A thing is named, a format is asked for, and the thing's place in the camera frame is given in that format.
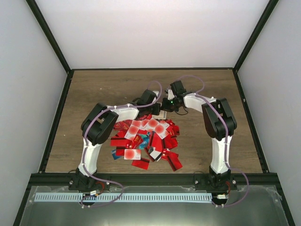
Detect black front frame rail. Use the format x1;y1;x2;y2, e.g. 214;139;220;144
28;173;280;191

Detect beige leather card holder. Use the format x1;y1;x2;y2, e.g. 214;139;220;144
152;111;167;120

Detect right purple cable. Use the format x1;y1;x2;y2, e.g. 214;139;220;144
170;75;250;208

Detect white pink gradient card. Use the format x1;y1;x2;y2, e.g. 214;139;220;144
125;120;141;141

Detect red card bottom right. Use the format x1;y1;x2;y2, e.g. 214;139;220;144
161;152;182;171

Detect red card bottom centre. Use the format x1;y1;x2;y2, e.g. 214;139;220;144
132;158;150;170

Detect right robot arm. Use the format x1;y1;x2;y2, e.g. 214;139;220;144
161;81;237;190

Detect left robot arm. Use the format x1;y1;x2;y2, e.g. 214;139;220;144
72;89;162;190

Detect light blue cable duct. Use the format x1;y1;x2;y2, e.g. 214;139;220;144
34;193;212;203

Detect white red circle card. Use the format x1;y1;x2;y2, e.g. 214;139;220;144
154;121;171;139

